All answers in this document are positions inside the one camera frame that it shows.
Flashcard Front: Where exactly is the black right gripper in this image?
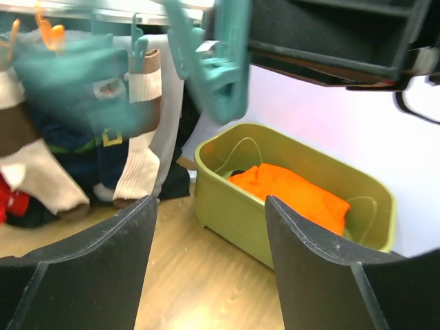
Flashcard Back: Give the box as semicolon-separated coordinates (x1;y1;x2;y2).
248;1;439;124

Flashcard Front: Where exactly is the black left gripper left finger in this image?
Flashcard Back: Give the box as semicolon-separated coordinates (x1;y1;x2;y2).
1;196;157;329

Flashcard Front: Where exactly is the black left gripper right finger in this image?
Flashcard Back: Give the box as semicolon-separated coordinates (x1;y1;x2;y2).
264;195;440;330

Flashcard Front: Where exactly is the teal clothes peg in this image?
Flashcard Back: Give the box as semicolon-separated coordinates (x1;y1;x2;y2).
163;1;252;125

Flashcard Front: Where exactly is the white round sock hanger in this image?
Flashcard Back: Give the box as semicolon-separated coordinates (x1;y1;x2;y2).
0;0;214;27

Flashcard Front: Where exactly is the cream brown striped sock back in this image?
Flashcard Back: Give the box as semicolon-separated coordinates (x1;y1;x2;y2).
1;68;90;219

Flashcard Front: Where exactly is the cream brown striped sock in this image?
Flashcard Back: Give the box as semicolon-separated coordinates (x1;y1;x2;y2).
1;68;90;219
113;49;162;208

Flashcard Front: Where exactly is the green plastic bin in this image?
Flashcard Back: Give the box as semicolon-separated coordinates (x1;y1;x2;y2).
195;123;397;267

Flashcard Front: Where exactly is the cream brown striped sock front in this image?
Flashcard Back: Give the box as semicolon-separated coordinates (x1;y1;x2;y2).
113;49;162;208

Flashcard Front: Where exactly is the red santa sock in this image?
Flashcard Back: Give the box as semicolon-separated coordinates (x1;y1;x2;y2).
1;176;30;223

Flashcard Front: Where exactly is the orange cloth in bin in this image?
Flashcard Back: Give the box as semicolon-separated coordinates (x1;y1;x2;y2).
228;163;350;236

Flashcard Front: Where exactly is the navy santa sock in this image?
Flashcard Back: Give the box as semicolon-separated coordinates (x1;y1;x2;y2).
37;82;131;202

